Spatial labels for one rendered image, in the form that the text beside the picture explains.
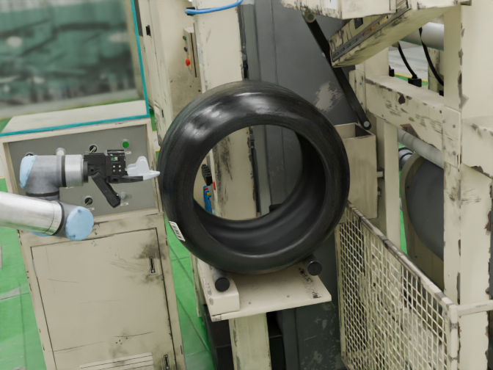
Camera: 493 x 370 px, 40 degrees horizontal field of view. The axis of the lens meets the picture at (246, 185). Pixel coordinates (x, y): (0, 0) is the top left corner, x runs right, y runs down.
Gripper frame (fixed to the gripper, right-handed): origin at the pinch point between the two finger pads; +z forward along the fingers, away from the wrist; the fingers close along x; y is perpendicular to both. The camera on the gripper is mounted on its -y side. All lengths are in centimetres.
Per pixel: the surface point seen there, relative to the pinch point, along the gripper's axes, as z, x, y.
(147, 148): 0, 63, -8
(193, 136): 9.9, -9.9, 13.9
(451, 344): 64, -61, -24
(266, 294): 34, -3, -38
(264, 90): 30.0, -5.9, 25.5
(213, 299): 16.0, -10.9, -34.8
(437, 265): 115, 45, -54
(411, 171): 100, 45, -14
